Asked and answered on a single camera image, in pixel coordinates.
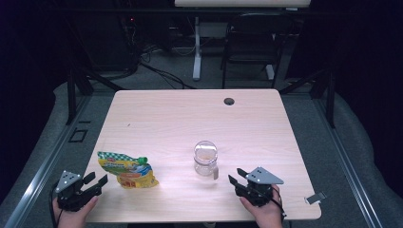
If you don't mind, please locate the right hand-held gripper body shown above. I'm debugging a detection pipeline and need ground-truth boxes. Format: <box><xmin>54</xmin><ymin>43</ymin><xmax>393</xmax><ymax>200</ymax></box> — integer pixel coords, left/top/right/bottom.
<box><xmin>234</xmin><ymin>166</ymin><xmax>284</xmax><ymax>207</ymax></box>

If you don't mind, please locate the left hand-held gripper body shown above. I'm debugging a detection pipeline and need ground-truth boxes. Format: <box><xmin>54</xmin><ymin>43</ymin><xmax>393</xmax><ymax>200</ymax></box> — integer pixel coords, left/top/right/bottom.
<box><xmin>55</xmin><ymin>170</ymin><xmax>103</xmax><ymax>213</ymax></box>

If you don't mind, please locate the yellow pouch with green cap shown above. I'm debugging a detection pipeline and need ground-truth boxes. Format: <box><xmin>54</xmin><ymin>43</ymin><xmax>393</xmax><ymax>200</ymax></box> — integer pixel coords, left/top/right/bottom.
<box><xmin>97</xmin><ymin>151</ymin><xmax>160</xmax><ymax>190</ymax></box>

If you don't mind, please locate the clear plastic jar with lid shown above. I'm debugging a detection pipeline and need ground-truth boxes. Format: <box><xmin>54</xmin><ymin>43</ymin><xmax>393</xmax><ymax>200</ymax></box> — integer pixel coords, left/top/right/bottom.
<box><xmin>193</xmin><ymin>140</ymin><xmax>221</xmax><ymax>181</ymax></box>

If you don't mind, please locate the person's left hand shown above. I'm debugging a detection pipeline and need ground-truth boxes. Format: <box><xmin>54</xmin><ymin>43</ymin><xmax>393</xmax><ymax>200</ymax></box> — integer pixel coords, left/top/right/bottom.
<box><xmin>51</xmin><ymin>196</ymin><xmax>99</xmax><ymax>228</ymax></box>

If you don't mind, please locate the person's right hand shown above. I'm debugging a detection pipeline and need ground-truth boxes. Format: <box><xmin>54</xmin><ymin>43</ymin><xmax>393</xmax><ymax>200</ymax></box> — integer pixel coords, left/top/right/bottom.
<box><xmin>239</xmin><ymin>184</ymin><xmax>284</xmax><ymax>228</ymax></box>

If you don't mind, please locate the grey tape strip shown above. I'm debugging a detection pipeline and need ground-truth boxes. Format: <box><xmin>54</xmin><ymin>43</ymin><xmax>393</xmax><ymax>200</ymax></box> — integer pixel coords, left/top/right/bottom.
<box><xmin>304</xmin><ymin>191</ymin><xmax>327</xmax><ymax>205</ymax></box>

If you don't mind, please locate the black metal stand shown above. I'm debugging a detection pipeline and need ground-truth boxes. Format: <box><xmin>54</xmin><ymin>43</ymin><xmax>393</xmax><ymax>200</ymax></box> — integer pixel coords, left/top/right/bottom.
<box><xmin>66</xmin><ymin>63</ymin><xmax>125</xmax><ymax>126</ymax></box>
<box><xmin>278</xmin><ymin>67</ymin><xmax>336</xmax><ymax>129</ymax></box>

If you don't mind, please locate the white desk leg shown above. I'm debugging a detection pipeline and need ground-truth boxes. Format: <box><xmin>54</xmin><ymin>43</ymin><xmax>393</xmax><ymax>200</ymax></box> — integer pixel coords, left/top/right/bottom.
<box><xmin>192</xmin><ymin>16</ymin><xmax>203</xmax><ymax>82</ymax></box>

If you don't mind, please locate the black folding chair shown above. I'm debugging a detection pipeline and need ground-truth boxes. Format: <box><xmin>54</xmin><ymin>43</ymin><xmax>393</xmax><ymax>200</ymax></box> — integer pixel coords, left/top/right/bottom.
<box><xmin>221</xmin><ymin>12</ymin><xmax>296</xmax><ymax>89</ymax></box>

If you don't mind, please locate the white box under desk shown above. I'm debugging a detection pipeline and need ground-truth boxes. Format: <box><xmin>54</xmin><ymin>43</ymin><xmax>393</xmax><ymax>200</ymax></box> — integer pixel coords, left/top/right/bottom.
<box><xmin>199</xmin><ymin>22</ymin><xmax>229</xmax><ymax>39</ymax></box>

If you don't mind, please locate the dark device with red light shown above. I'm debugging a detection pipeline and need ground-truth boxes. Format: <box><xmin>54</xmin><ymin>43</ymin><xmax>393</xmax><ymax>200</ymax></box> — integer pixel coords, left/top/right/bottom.
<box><xmin>117</xmin><ymin>9</ymin><xmax>172</xmax><ymax>55</ymax></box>

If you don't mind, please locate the white background desk top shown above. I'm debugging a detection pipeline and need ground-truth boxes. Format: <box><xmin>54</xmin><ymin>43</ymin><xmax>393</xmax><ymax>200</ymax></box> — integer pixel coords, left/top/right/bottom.
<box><xmin>174</xmin><ymin>0</ymin><xmax>312</xmax><ymax>9</ymax></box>

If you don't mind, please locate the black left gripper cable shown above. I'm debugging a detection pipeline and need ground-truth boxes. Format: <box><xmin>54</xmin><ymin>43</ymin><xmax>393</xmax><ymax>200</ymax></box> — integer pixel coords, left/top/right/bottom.
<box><xmin>48</xmin><ymin>181</ymin><xmax>65</xmax><ymax>228</ymax></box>

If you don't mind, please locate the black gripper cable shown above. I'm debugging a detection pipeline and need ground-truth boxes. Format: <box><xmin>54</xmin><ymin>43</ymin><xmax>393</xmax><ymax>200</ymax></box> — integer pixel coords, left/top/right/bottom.
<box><xmin>48</xmin><ymin>181</ymin><xmax>65</xmax><ymax>228</ymax></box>
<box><xmin>265</xmin><ymin>186</ymin><xmax>288</xmax><ymax>220</ymax></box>

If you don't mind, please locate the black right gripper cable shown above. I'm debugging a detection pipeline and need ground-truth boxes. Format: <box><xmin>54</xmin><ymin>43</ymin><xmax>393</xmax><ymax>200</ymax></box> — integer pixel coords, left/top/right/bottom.
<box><xmin>265</xmin><ymin>186</ymin><xmax>288</xmax><ymax>220</ymax></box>

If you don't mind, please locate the aluminium floor rail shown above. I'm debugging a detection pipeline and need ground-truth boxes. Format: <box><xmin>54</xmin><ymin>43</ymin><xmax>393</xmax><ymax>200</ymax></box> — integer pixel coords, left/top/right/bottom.
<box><xmin>3</xmin><ymin>94</ymin><xmax>93</xmax><ymax>228</ymax></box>
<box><xmin>313</xmin><ymin>94</ymin><xmax>383</xmax><ymax>228</ymax></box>

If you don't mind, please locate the black floor cable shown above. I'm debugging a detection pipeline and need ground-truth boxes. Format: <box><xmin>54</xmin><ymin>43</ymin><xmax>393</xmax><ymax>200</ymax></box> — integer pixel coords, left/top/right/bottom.
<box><xmin>139</xmin><ymin>61</ymin><xmax>196</xmax><ymax>90</ymax></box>

